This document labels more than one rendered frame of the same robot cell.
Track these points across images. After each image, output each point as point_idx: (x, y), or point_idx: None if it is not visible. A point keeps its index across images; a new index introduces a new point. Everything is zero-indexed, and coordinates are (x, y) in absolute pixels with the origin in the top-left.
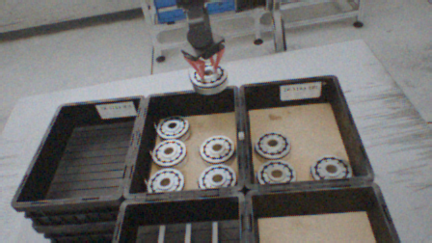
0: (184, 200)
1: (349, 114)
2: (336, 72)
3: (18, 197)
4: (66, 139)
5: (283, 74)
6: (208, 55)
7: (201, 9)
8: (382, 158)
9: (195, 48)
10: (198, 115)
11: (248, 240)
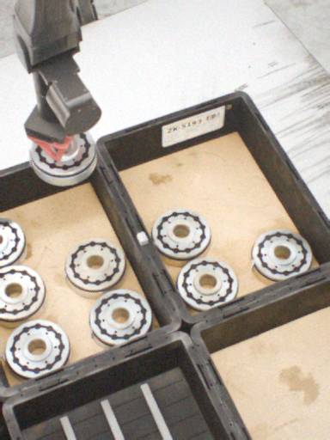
0: (102, 369)
1: (288, 161)
2: (211, 51)
3: None
4: None
5: (121, 71)
6: None
7: (77, 75)
8: (326, 201)
9: (51, 121)
10: (22, 204)
11: (222, 398)
